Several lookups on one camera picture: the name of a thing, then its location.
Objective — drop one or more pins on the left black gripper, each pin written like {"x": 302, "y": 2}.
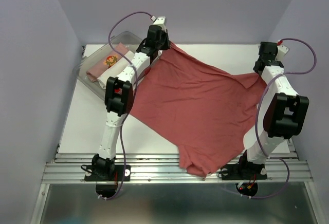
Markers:
{"x": 163, "y": 34}

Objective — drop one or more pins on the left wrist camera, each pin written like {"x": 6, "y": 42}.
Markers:
{"x": 160, "y": 21}

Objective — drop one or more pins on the aluminium frame rail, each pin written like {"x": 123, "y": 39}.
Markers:
{"x": 140, "y": 173}

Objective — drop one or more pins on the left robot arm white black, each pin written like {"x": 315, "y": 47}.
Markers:
{"x": 119, "y": 99}

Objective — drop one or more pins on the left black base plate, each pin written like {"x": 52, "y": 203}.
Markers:
{"x": 123, "y": 174}

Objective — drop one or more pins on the dusty red t shirt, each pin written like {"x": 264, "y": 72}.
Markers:
{"x": 201, "y": 109}

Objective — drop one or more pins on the pink rolled mario t shirt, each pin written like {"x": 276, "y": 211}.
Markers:
{"x": 100, "y": 67}

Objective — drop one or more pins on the clear plastic storage bin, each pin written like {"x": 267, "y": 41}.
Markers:
{"x": 128, "y": 39}

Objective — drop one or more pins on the white rolled t shirt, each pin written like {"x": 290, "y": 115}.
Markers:
{"x": 116, "y": 64}

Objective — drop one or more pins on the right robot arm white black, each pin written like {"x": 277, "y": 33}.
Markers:
{"x": 284, "y": 116}

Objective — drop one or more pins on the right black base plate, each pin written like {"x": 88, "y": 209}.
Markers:
{"x": 228, "y": 172}

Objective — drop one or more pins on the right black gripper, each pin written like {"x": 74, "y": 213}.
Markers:
{"x": 255, "y": 70}

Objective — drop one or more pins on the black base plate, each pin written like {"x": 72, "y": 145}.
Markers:
{"x": 228, "y": 172}
{"x": 123, "y": 174}

